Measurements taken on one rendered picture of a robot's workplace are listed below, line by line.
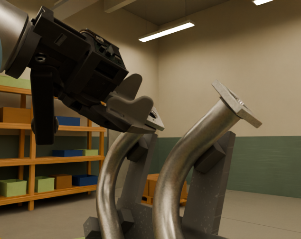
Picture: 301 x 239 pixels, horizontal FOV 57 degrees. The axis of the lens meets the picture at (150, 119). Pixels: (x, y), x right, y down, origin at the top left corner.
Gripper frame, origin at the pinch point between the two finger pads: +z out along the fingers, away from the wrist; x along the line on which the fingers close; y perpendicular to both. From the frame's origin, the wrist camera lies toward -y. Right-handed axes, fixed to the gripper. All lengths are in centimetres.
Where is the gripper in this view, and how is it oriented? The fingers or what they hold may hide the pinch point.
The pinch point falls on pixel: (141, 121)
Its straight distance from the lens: 43.5
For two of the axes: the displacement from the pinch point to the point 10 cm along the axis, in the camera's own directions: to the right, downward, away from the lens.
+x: -2.6, -6.1, 7.5
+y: 6.1, -7.0, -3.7
